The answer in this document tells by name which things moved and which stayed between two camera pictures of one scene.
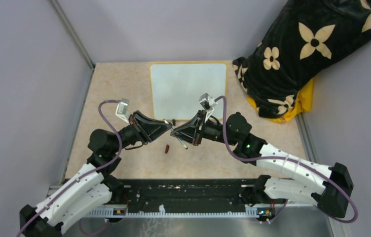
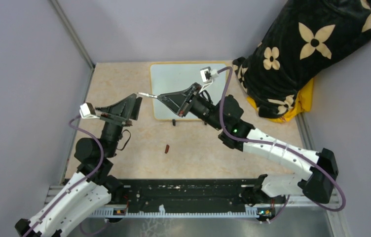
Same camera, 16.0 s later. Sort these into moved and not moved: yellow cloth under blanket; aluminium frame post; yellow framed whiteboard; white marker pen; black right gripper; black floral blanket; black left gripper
Moved: black right gripper; black left gripper; white marker pen
Not moved: aluminium frame post; black floral blanket; yellow framed whiteboard; yellow cloth under blanket
